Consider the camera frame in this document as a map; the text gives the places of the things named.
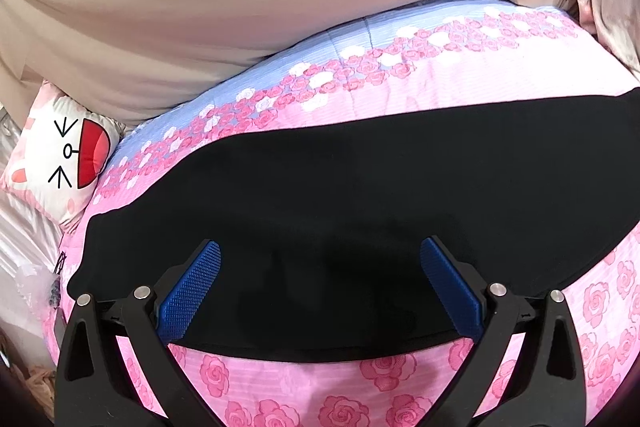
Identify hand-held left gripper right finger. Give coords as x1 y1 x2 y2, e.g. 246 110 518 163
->
420 235 587 427

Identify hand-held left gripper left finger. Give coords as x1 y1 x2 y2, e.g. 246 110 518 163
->
55 238 222 427

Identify black pants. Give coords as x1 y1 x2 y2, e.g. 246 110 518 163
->
65 86 640 365

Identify clear plastic bag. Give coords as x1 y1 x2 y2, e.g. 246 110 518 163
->
15 264 63 313

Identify silvery satin cloth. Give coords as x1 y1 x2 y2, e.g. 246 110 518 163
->
0 107 66 368

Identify tan lace cloth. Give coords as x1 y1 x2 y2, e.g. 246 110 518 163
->
15 367 58 413

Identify cat face pillow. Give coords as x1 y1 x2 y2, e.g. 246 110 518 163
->
0 79 126 228

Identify pink floral bedspread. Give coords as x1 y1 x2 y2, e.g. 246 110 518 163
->
42 0 640 427

